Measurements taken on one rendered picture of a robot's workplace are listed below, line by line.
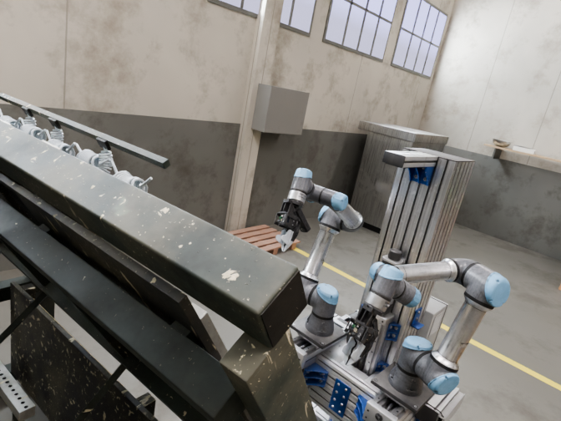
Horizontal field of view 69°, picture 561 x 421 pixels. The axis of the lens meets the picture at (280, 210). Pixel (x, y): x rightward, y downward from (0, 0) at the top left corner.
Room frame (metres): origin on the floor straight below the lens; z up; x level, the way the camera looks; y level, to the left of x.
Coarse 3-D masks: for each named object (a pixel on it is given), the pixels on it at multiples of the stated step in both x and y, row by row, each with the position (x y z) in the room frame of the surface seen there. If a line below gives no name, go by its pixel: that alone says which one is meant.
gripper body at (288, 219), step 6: (282, 204) 1.65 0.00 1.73; (288, 204) 1.65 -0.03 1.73; (294, 204) 1.65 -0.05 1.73; (300, 204) 1.65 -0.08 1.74; (282, 210) 1.64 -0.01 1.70; (288, 210) 1.62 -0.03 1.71; (294, 210) 1.65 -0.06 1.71; (276, 216) 1.63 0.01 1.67; (282, 216) 1.62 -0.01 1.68; (288, 216) 1.61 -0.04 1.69; (294, 216) 1.61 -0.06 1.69; (276, 222) 1.63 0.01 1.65; (282, 222) 1.59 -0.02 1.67; (288, 222) 1.59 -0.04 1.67; (294, 222) 1.61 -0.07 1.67; (300, 222) 1.63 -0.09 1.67; (288, 228) 1.62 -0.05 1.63
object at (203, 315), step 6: (198, 306) 0.80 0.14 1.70; (198, 312) 0.78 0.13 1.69; (204, 312) 0.78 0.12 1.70; (204, 318) 0.78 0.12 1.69; (204, 324) 0.78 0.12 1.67; (210, 324) 0.80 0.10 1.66; (210, 330) 0.80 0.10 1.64; (216, 330) 0.81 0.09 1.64; (210, 336) 0.80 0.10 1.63; (216, 336) 0.82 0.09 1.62; (216, 342) 0.82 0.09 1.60; (222, 342) 0.84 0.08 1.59; (222, 348) 0.84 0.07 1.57; (222, 354) 0.84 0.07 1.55
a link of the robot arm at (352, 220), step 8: (328, 192) 1.73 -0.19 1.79; (336, 192) 1.72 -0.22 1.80; (320, 200) 1.73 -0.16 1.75; (328, 200) 1.71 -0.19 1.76; (336, 200) 1.69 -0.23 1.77; (344, 200) 1.70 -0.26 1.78; (336, 208) 1.69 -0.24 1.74; (344, 208) 1.71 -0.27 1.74; (352, 208) 1.89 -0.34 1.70; (344, 216) 1.82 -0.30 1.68; (352, 216) 1.87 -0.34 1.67; (360, 216) 1.96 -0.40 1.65; (344, 224) 1.98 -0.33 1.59; (352, 224) 1.92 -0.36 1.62; (360, 224) 1.95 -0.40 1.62
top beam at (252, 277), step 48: (0, 144) 1.06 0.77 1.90; (48, 192) 0.88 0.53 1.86; (96, 192) 0.81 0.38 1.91; (144, 192) 0.79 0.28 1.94; (144, 240) 0.66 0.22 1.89; (192, 240) 0.65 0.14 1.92; (240, 240) 0.63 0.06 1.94; (192, 288) 0.62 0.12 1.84; (240, 288) 0.54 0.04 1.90; (288, 288) 0.55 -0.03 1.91
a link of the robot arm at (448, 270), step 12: (384, 264) 1.47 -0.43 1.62; (408, 264) 1.50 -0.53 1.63; (420, 264) 1.51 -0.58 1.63; (432, 264) 1.52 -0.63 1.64; (444, 264) 1.54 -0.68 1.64; (456, 264) 1.55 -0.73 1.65; (468, 264) 1.54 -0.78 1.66; (372, 276) 1.44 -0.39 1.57; (408, 276) 1.44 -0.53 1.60; (420, 276) 1.46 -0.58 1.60; (432, 276) 1.49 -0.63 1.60; (444, 276) 1.51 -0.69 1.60; (456, 276) 1.53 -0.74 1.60
